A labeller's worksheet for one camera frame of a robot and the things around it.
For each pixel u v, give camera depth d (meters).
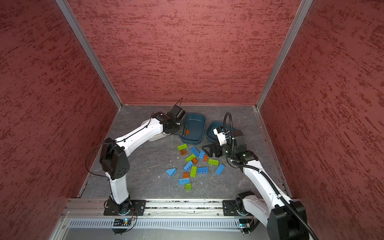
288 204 0.40
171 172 0.84
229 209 0.74
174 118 0.68
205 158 0.91
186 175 0.83
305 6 0.71
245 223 0.71
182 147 0.97
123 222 0.71
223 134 0.71
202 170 0.86
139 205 0.75
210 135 0.98
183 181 0.83
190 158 0.92
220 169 0.87
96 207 0.76
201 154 0.92
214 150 0.71
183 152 0.95
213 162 0.90
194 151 0.94
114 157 0.47
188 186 0.82
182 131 0.79
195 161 0.89
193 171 0.86
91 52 0.89
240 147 0.62
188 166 0.87
